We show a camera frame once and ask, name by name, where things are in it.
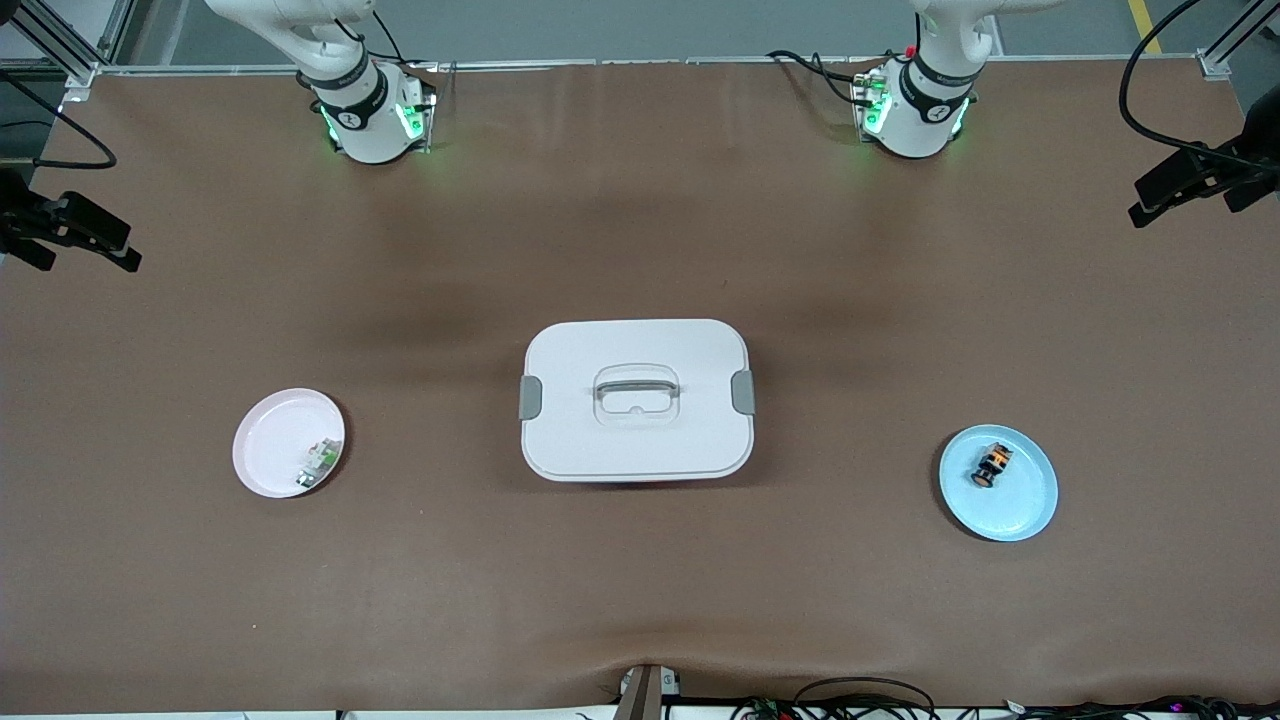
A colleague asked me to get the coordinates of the orange push button switch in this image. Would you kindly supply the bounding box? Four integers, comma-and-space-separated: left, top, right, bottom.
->
970, 443, 1016, 491

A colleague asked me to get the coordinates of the pink round plate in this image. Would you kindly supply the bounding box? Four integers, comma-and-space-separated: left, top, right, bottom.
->
232, 388, 347, 499

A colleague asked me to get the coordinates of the small green white component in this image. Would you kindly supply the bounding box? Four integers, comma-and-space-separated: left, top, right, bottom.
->
295, 438, 341, 491

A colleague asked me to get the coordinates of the light blue round plate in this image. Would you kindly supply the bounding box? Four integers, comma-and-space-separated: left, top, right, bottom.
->
938, 424, 1059, 543

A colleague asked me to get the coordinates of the brown table mat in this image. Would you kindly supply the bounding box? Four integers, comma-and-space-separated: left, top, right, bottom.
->
0, 58, 1280, 716

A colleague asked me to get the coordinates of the white lidded storage box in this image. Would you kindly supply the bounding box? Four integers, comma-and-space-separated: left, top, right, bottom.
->
518, 318, 758, 484

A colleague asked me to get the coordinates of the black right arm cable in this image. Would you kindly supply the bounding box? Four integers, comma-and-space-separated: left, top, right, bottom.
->
0, 70, 118, 171

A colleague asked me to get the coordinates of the aluminium frame profile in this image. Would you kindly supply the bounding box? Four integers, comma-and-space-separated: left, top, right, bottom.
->
0, 0, 136, 91
1198, 0, 1280, 81

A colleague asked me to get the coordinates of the black base power cable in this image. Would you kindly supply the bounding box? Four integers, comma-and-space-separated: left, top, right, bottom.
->
766, 48, 881, 109

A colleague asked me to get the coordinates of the tangled cable bundle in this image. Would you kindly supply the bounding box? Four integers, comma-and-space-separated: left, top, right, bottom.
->
1000, 693, 1280, 720

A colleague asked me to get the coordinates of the grey lid handle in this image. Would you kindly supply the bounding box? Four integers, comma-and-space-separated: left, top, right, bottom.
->
594, 370, 681, 401

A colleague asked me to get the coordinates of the looped black cable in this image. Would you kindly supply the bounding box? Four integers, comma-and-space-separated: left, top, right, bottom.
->
795, 677, 936, 720

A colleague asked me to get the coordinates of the brown camera mount bracket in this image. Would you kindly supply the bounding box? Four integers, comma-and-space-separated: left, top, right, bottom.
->
612, 663, 683, 720

